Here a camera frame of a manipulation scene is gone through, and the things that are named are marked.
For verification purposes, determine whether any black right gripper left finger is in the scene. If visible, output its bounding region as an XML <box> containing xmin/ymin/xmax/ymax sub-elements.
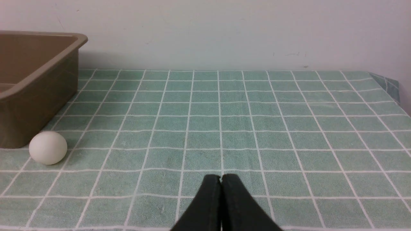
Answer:
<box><xmin>171</xmin><ymin>175</ymin><xmax>222</xmax><ymax>231</ymax></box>

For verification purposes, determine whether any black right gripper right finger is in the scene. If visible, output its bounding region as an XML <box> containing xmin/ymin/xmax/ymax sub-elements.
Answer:
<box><xmin>221</xmin><ymin>174</ymin><xmax>282</xmax><ymax>231</ymax></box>

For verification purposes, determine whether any white ping-pong ball outside bin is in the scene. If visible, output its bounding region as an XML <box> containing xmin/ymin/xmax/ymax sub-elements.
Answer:
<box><xmin>29</xmin><ymin>131</ymin><xmax>68</xmax><ymax>165</ymax></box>

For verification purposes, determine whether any green checkered tablecloth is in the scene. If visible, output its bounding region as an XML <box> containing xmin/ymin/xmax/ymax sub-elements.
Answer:
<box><xmin>0</xmin><ymin>70</ymin><xmax>411</xmax><ymax>231</ymax></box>

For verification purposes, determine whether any brown plastic bin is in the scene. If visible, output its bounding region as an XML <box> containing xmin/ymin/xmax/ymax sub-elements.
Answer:
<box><xmin>0</xmin><ymin>30</ymin><xmax>88</xmax><ymax>148</ymax></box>

